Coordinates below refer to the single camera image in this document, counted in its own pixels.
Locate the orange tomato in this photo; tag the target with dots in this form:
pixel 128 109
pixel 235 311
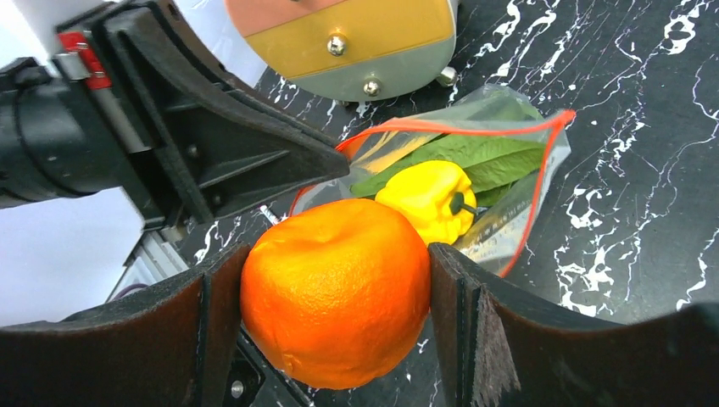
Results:
pixel 338 295

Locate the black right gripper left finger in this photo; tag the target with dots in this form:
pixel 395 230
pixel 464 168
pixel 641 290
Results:
pixel 78 361

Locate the yellow bell pepper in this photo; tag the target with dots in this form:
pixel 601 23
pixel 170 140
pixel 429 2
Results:
pixel 435 197

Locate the cream orange cylinder container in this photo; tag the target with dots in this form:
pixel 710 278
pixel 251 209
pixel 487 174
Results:
pixel 353 50

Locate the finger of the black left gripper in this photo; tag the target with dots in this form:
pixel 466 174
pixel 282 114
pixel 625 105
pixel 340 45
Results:
pixel 216 147

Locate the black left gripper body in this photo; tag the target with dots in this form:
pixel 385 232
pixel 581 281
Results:
pixel 61 136

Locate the green leafy vegetable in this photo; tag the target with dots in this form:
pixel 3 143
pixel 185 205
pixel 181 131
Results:
pixel 484 137

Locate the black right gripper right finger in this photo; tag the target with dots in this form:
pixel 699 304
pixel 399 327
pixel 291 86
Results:
pixel 500 345

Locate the clear zip bag orange zipper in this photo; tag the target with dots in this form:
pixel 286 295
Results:
pixel 500 231

